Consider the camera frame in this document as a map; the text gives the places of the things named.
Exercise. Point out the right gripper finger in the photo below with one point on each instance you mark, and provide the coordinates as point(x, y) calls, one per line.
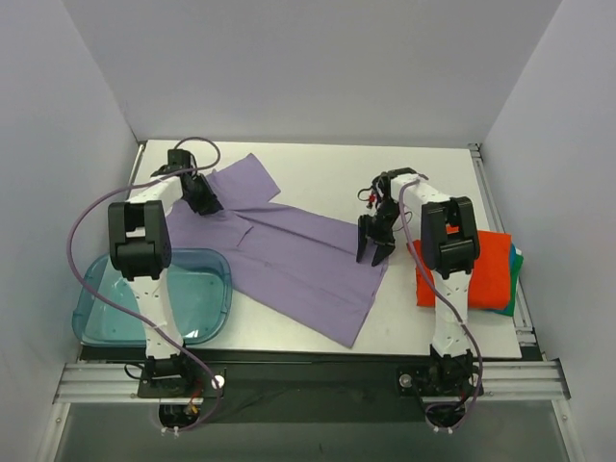
point(382, 252)
point(364, 227)

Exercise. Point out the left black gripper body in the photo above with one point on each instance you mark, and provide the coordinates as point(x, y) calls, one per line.
point(201, 193)

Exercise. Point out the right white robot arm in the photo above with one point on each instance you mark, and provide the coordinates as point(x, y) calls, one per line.
point(449, 248)

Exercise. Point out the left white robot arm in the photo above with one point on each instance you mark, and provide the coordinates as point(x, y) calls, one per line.
point(140, 249)

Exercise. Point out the folded orange t shirt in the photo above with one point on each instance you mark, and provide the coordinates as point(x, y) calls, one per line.
point(490, 284)

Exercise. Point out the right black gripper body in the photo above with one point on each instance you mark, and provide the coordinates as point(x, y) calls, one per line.
point(377, 235)

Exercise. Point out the teal transparent plastic bin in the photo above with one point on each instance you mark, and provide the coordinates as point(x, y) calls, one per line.
point(200, 290)

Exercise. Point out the purple t shirt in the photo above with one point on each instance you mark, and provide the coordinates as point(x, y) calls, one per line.
point(301, 265)

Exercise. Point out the folded green t shirt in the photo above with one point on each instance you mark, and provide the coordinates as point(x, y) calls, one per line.
point(516, 263)

